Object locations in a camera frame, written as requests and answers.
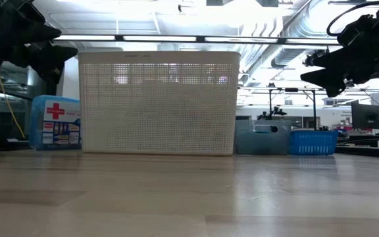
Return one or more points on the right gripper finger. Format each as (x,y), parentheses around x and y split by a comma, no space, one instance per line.
(344,57)
(337,77)

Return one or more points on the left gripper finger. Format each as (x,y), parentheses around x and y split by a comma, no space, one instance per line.
(31,33)
(51,57)

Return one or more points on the black computer monitor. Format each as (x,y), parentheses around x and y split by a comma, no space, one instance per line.
(367,115)

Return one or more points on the small blue plastic basket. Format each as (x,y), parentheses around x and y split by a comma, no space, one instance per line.
(313,143)

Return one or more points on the distant black robot arms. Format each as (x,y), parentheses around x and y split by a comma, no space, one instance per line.
(275,112)

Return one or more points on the blue first aid kit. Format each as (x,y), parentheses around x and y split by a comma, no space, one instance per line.
(61,131)

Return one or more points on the long ceiling light strip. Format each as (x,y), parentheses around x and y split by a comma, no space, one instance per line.
(143,37)

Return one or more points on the clear grey plastic bin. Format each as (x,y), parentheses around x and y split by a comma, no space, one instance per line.
(252,141)

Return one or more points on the white perforated plastic basket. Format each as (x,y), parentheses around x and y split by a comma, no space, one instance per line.
(160,105)

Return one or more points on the black ceiling camera cluster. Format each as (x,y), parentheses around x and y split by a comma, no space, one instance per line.
(318,52)

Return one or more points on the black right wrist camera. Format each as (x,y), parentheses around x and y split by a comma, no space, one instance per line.
(354,31)

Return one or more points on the distant black frame stand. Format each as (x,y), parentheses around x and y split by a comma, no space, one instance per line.
(291,89)

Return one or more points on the silver ventilation duct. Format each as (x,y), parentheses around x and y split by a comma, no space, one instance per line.
(294,26)

